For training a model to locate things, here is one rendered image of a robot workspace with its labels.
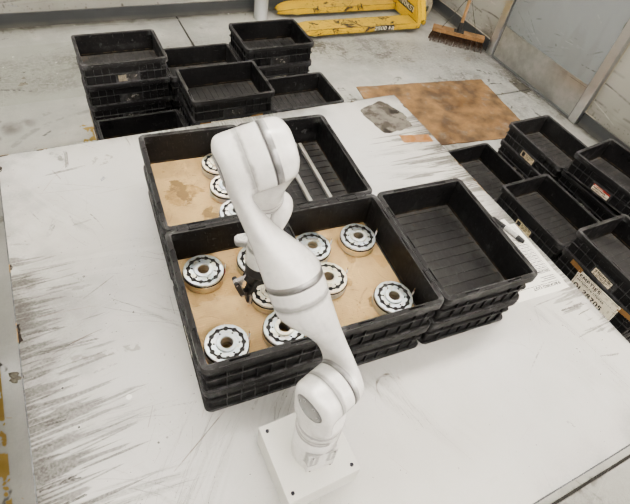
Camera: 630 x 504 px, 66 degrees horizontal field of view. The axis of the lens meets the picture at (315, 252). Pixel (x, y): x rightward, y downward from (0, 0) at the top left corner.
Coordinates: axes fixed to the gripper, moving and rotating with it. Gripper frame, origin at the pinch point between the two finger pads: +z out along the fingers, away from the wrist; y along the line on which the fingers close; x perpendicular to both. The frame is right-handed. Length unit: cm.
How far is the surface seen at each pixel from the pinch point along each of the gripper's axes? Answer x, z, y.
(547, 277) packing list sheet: -12, 15, 97
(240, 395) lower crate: -18.6, 12.0, -10.3
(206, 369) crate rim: -19.1, -7.6, -18.0
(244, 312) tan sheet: -2.3, 2.5, -4.4
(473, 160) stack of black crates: 89, 59, 159
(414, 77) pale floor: 214, 86, 205
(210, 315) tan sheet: -0.6, 2.5, -12.5
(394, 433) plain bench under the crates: -39.1, 15.3, 22.4
